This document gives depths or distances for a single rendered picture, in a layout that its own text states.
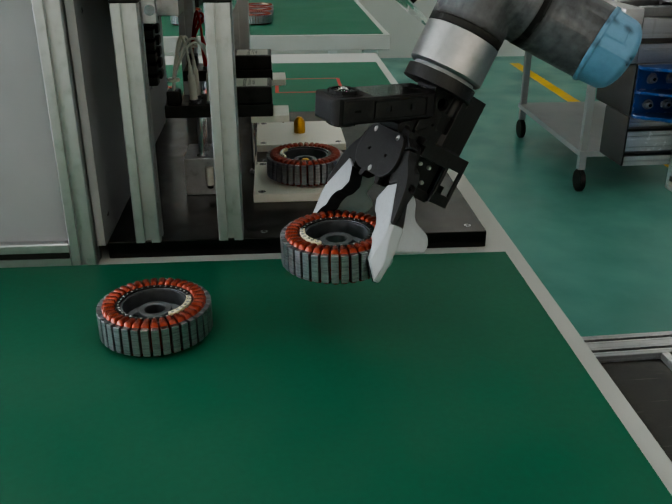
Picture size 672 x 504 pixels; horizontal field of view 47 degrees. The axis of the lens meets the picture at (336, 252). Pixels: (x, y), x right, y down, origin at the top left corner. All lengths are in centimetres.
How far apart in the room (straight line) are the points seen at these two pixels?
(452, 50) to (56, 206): 50
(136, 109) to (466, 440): 53
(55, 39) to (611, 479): 69
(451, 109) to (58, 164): 45
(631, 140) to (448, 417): 89
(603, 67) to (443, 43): 16
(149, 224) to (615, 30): 56
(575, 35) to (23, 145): 61
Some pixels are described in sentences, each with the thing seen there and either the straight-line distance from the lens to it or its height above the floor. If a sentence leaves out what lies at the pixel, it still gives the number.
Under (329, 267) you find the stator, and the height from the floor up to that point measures 83.
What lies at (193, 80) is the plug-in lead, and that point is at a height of 93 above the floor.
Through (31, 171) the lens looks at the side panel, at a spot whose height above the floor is 86.
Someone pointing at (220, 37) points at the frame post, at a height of 101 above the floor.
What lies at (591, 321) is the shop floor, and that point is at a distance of 247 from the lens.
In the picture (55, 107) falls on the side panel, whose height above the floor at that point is 94.
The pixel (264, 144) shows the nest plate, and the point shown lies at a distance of 131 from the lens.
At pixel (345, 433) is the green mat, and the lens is 65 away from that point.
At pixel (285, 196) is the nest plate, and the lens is 107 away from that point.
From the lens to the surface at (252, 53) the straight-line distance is 133.
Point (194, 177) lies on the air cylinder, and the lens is 111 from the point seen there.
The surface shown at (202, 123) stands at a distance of 110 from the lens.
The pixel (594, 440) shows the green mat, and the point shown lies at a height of 75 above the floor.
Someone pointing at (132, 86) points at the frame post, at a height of 96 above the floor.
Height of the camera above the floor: 114
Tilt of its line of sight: 24 degrees down
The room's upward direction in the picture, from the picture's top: straight up
